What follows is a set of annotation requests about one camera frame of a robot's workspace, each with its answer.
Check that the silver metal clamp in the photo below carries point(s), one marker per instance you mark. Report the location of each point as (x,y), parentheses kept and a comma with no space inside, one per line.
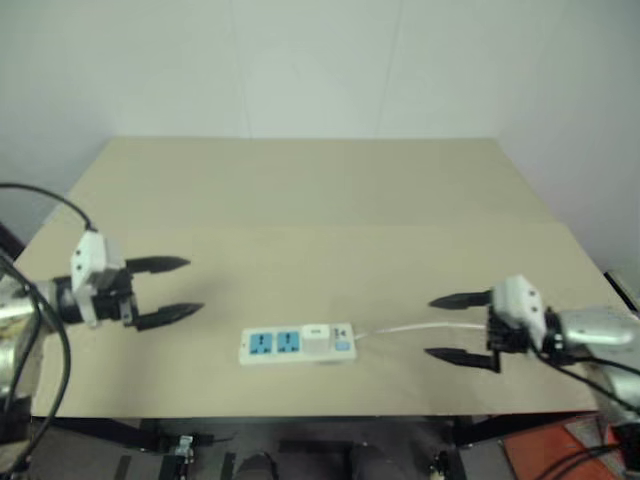
(184,446)

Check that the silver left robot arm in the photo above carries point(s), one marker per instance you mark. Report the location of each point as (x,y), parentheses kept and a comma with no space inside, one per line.
(12,306)

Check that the white charger block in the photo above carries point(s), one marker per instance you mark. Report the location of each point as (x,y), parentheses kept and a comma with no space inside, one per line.
(316,342)

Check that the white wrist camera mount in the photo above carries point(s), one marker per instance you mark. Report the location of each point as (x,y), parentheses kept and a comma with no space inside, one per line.
(90,255)
(520,300)

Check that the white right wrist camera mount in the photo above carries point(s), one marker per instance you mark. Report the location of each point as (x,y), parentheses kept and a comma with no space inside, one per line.
(520,300)

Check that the dark rounded shape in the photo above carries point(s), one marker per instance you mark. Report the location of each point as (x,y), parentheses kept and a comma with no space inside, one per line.
(255,467)

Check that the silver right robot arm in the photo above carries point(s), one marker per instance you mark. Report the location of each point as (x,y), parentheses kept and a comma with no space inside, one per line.
(595,327)

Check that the black metal table frame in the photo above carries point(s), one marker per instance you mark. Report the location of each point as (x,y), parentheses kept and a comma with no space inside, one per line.
(100,425)

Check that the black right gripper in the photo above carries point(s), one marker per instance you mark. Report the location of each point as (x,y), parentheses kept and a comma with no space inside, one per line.
(507,335)

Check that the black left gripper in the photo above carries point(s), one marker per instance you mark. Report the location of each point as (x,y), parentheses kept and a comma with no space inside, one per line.
(116,300)

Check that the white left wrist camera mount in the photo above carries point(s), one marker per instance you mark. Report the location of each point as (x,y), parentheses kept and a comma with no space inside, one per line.
(90,255)

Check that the white power strip blue sockets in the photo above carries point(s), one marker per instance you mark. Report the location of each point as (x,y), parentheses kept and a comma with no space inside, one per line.
(270,345)

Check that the red floor mat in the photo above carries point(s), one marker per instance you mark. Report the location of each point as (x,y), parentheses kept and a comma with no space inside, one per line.
(540,450)

